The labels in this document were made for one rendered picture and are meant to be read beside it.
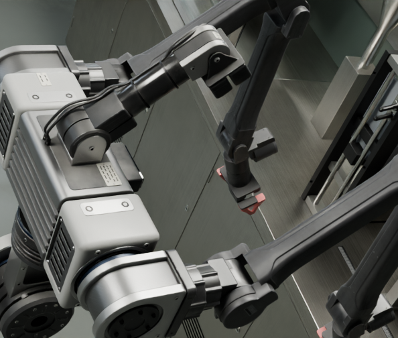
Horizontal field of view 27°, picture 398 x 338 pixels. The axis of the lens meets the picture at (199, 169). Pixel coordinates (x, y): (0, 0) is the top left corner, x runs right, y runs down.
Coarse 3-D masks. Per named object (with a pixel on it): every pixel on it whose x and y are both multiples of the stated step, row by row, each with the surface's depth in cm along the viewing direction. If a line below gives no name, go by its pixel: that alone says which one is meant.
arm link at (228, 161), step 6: (228, 156) 197; (252, 156) 199; (228, 162) 197; (234, 162) 196; (240, 162) 196; (246, 162) 198; (228, 168) 199; (234, 168) 198; (240, 168) 198; (246, 168) 200
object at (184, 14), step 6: (174, 0) 300; (180, 0) 298; (180, 6) 296; (180, 12) 296; (186, 12) 293; (186, 18) 292; (240, 30) 264; (228, 36) 265; (234, 36) 265; (234, 42) 266
